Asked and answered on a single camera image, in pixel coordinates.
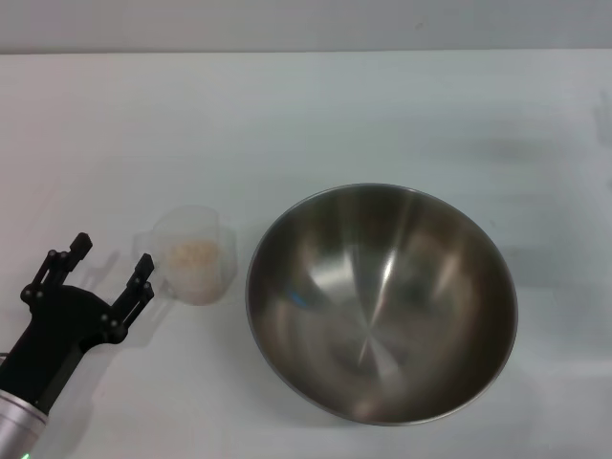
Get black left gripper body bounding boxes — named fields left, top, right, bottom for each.
left=0, top=284, right=130, bottom=417

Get clear plastic measuring cup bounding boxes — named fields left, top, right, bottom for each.
left=132, top=204, right=239, bottom=306

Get white rice grains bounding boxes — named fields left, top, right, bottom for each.
left=164, top=238, right=222, bottom=270

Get stainless steel mixing bowl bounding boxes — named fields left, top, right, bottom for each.
left=246, top=182, right=519, bottom=426

